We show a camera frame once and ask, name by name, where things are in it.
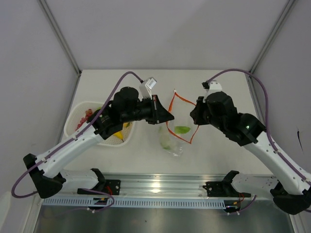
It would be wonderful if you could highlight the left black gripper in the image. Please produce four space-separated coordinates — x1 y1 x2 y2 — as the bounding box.
122 95 174 125

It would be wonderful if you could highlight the clear zip top bag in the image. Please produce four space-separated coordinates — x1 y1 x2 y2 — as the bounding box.
161 90 199 157

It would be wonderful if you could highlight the white cauliflower with leaves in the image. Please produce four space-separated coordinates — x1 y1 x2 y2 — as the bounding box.
158 125 190 151

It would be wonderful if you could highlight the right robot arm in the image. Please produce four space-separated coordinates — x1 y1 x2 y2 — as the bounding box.
190 91 311 215

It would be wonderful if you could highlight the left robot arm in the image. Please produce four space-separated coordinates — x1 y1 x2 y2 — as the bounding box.
23 87 174 199

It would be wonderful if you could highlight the yellow pear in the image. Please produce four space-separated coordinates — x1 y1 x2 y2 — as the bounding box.
113 122 131 142

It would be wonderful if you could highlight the red grapes bunch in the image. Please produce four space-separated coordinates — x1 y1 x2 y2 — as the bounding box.
76 109 93 131

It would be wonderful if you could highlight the white perforated plastic basket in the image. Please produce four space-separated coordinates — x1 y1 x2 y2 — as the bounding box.
64 101 136 147

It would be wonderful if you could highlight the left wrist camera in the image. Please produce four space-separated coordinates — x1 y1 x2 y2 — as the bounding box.
139 77 157 99

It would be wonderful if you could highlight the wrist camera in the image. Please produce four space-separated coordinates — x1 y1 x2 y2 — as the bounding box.
202 81 222 95
139 77 157 99

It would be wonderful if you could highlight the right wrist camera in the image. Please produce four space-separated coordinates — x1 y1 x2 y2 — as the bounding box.
202 81 222 95

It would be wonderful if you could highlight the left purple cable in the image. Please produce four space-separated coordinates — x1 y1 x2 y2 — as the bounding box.
11 71 144 214

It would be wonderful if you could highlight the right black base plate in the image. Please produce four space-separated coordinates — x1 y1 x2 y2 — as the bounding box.
202 181 251 198

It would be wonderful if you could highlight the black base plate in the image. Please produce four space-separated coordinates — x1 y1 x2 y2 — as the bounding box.
91 180 121 196
202 181 251 198

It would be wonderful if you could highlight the aluminium mounting rail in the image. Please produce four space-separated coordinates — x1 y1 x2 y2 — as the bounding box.
60 173 280 201

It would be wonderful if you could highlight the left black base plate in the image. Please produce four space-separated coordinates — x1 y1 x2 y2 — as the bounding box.
91 180 121 196

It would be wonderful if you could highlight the white slotted cable duct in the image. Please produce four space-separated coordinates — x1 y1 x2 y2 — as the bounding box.
43 196 226 209

